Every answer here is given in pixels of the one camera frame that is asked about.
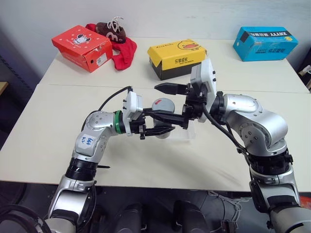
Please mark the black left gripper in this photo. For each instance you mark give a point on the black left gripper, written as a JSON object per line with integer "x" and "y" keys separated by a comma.
{"x": 136, "y": 127}

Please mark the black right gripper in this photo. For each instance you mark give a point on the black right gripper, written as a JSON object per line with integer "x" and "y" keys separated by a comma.
{"x": 194, "y": 106}

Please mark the grey cup with red mark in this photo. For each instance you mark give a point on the grey cup with red mark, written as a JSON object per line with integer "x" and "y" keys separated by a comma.
{"x": 160, "y": 122}

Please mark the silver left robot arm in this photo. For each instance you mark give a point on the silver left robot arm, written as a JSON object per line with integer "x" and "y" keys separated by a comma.
{"x": 94, "y": 121}

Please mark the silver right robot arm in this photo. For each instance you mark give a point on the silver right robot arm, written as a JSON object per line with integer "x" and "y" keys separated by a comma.
{"x": 262, "y": 121}

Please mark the grey jar lid red label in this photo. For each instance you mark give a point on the grey jar lid red label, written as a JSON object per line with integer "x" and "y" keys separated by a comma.
{"x": 166, "y": 105}

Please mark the clear plastic box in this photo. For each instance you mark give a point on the clear plastic box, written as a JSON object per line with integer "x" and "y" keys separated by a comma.
{"x": 190, "y": 132}

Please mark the yellow duck shoe box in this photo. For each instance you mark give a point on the yellow duck shoe box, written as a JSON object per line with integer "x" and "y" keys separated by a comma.
{"x": 175, "y": 60}

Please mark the red shoe box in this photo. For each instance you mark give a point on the red shoe box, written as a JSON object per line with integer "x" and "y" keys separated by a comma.
{"x": 80, "y": 47}

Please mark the blue cardboard box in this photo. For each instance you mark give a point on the blue cardboard box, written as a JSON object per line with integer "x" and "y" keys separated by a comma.
{"x": 264, "y": 46}

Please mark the red cloth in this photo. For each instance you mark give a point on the red cloth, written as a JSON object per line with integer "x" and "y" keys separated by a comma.
{"x": 126, "y": 51}

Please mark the brown plush shoe white laces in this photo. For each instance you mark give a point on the brown plush shoe white laces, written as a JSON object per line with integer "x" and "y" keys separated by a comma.
{"x": 114, "y": 32}

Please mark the dark rounded shape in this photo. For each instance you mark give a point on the dark rounded shape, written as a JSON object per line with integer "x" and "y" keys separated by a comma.
{"x": 189, "y": 218}
{"x": 130, "y": 218}

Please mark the wooden board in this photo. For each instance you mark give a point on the wooden board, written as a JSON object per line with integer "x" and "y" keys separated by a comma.
{"x": 3, "y": 88}

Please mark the orange object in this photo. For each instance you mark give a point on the orange object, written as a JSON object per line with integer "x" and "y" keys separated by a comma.
{"x": 306, "y": 201}

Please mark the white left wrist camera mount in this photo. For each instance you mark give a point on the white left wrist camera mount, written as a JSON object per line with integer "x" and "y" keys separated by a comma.
{"x": 132, "y": 104}

